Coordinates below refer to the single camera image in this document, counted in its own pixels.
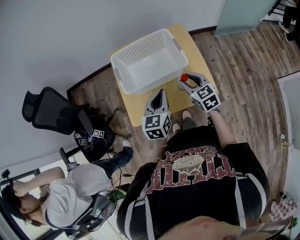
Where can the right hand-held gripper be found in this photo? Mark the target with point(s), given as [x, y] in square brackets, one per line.
[207, 98]

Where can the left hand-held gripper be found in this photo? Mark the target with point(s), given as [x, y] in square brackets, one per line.
[155, 127]

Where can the small bottle with red cap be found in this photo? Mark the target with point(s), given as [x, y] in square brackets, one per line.
[184, 77]

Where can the white perforated plastic basket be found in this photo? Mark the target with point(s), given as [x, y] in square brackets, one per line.
[150, 68]

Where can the person's left forearm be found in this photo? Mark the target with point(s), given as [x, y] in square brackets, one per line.
[161, 150]

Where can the person's right forearm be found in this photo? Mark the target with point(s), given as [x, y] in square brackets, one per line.
[222, 129]

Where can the black power adapter with label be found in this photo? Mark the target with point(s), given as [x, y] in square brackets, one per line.
[72, 166]

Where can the wooden table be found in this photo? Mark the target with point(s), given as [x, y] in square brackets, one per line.
[178, 103]

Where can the person's beige shoe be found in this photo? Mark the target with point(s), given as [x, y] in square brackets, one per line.
[176, 127]
[187, 114]

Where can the person's dark trousers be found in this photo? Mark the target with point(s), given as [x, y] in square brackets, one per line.
[190, 123]

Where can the black battery pack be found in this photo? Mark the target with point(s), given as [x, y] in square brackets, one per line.
[211, 122]

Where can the spare hand-held gripper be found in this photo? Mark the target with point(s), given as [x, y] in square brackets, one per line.
[80, 138]
[98, 134]

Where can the frosted glass door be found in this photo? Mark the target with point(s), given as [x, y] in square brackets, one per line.
[243, 16]

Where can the small white tag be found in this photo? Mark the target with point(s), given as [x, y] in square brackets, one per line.
[282, 136]

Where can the black mesh office chair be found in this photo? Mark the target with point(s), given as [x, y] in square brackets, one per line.
[51, 110]

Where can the black metal railing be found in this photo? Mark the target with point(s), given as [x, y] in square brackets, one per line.
[272, 9]

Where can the small yellow bottle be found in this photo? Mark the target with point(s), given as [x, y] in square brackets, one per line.
[286, 144]

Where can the person's black printed t-shirt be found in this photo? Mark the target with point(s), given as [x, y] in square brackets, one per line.
[199, 206]

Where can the person's face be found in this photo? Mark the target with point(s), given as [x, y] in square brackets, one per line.
[201, 228]

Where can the pink checkered cloth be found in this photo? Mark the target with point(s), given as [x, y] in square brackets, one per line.
[281, 211]

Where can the white window with dark frame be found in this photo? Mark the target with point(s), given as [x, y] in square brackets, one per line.
[37, 232]

